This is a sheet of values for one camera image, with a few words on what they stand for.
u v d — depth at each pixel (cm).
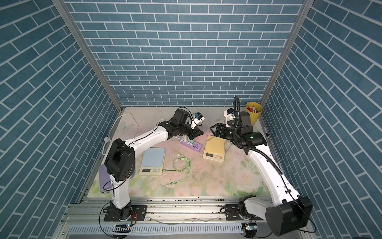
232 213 74
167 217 74
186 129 76
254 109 103
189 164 91
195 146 96
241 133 56
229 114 68
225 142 97
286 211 37
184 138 97
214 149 97
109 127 112
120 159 53
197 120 77
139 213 74
